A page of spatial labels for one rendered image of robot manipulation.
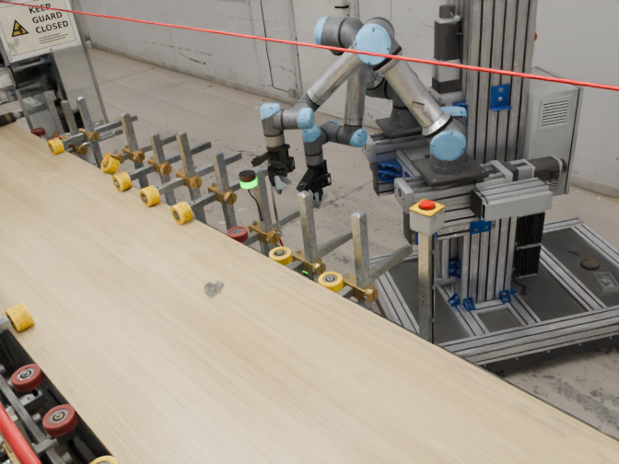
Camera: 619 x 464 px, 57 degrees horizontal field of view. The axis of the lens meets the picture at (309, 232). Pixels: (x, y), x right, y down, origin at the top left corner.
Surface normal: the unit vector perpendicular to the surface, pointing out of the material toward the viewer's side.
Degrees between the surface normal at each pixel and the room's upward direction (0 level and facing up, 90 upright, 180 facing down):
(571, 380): 0
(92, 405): 0
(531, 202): 90
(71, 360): 0
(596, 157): 90
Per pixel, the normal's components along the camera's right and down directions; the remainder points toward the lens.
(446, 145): -0.15, 0.62
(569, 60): -0.75, 0.40
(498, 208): 0.18, 0.49
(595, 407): -0.11, -0.85
